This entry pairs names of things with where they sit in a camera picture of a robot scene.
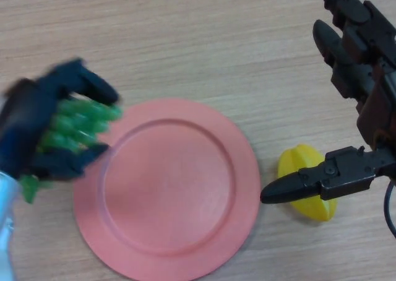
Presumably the pink round plate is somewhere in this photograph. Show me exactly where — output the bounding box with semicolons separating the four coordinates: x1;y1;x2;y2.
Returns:
74;98;262;274

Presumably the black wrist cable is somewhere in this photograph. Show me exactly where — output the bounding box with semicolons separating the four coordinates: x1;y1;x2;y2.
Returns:
383;178;396;235

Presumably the yellow starfruit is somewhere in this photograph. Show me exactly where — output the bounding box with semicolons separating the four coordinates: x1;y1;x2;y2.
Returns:
277;144;338;222

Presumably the green grapes bunch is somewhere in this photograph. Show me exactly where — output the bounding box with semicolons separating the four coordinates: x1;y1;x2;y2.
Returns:
20;100;124;204

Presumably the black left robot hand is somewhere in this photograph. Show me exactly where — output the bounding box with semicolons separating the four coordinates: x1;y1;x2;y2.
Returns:
0;58;121;183

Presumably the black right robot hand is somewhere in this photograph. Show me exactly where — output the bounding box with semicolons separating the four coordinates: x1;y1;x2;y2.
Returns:
259;0;396;205

